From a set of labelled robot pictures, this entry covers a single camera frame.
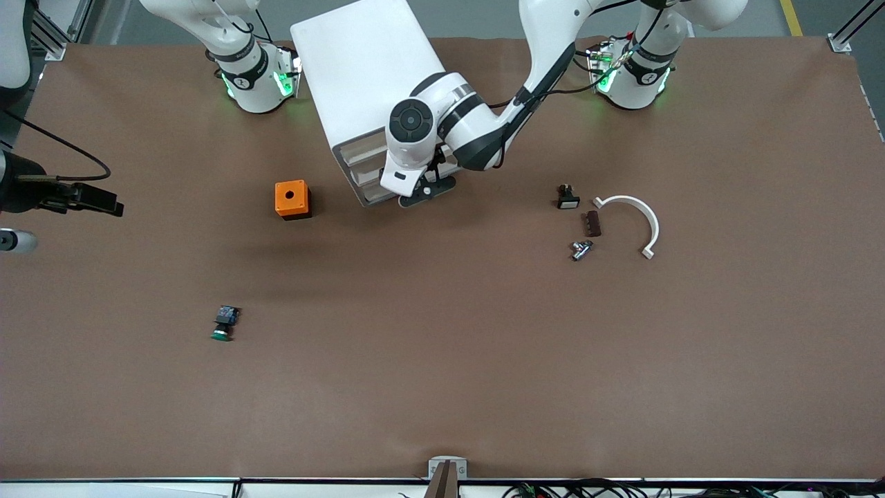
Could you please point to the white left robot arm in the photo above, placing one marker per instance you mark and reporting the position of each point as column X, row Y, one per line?
column 546, row 28

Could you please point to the yellow floor tape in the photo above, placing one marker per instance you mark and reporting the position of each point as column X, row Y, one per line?
column 792, row 17

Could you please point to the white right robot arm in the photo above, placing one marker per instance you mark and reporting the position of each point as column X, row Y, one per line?
column 242, row 76

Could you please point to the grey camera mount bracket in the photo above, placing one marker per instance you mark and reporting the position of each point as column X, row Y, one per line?
column 435, row 467

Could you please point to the orange box with hole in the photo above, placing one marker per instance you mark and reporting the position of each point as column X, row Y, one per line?
column 285, row 206

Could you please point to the white table edge rail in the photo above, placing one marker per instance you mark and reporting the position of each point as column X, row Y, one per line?
column 138, row 490

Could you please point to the white plastic drawer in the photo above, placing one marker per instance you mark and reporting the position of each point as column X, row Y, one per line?
column 370, row 190

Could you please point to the dark brown cylinder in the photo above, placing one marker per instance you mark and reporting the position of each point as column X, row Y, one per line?
column 593, row 224

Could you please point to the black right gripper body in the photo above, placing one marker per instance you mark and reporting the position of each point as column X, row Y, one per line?
column 19, row 191

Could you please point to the white drawer cabinet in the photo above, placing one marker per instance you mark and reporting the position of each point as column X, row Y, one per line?
column 352, row 62

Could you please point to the white rectangular push-button switch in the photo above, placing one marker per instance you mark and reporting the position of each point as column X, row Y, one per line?
column 568, row 202

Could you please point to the aluminium frame profile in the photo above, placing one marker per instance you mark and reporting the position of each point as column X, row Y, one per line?
column 839, row 43
column 52, row 45

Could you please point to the chrome metal fitting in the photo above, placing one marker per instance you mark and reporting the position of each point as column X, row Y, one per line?
column 581, row 250

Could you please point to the green push button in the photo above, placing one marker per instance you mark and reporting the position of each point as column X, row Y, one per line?
column 221, row 335

